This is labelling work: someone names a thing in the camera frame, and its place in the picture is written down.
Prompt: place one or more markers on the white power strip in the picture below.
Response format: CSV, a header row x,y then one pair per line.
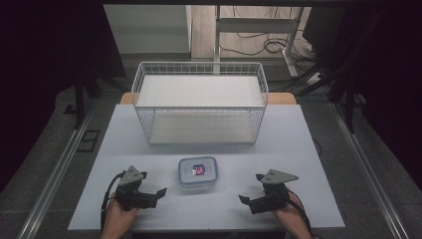
x,y
314,78

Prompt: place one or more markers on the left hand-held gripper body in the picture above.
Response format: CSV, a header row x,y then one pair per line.
x,y
132,191

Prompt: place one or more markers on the dark monitor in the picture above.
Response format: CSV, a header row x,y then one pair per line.
x,y
316,30

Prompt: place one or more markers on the black rectangular floor frame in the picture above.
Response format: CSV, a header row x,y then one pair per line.
x,y
88,140

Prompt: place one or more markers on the black curtain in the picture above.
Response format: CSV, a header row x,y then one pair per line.
x,y
388,73
43,66

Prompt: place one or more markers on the white metal desk frame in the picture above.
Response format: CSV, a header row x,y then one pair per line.
x,y
255,25

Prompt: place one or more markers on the person's right hand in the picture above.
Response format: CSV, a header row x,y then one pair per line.
x,y
288,212

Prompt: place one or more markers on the black metal stand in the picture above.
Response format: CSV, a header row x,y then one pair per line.
x,y
79,99
348,99

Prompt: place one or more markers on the light wooden table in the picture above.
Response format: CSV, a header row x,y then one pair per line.
x,y
282,98

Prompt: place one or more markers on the clear lidded food container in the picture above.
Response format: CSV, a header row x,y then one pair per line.
x,y
198,172

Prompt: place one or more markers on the silver floor rail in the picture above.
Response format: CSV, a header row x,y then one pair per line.
x,y
368,172
53,179

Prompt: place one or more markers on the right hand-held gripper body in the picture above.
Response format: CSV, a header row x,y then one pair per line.
x,y
273,194

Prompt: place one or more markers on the person's left hand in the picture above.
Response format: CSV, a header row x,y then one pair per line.
x,y
120,215

